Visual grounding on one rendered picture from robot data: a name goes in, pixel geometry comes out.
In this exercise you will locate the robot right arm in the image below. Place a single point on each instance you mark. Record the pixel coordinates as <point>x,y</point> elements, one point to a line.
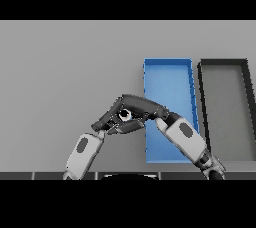
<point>186,138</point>

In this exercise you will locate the dark grey bin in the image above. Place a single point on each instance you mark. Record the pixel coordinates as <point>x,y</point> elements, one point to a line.
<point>226,112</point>

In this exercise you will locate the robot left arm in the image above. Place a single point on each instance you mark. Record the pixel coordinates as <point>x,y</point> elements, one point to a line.
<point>83,153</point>

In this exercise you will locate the blue bin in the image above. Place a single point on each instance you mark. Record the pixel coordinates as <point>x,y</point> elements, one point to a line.
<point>170,85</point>

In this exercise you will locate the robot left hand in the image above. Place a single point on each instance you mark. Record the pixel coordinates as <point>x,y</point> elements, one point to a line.
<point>106,117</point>

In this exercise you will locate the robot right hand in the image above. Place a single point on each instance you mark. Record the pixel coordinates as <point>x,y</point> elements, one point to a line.
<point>146,107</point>

